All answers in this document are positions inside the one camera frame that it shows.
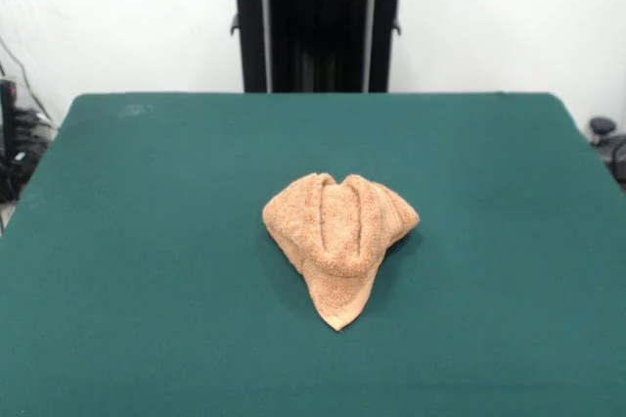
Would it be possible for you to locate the grey cable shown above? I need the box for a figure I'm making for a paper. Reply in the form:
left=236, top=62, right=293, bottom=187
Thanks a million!
left=0, top=37, right=53, bottom=122

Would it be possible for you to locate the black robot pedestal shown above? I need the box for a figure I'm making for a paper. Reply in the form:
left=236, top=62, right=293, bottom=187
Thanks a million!
left=214, top=0, right=423, bottom=94

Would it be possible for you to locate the tan terry cloth towel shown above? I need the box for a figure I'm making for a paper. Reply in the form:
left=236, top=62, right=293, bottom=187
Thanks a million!
left=262, top=171, right=421, bottom=333

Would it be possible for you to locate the black upright device, red light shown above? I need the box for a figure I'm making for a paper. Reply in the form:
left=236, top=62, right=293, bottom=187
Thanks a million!
left=0, top=77, right=20, bottom=203

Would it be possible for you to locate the black plug bundle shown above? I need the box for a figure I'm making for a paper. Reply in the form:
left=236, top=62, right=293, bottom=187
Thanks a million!
left=12, top=108, right=56, bottom=145

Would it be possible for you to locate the dark green table cloth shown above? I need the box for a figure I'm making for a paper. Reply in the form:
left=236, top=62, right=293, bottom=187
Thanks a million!
left=0, top=91, right=626, bottom=417

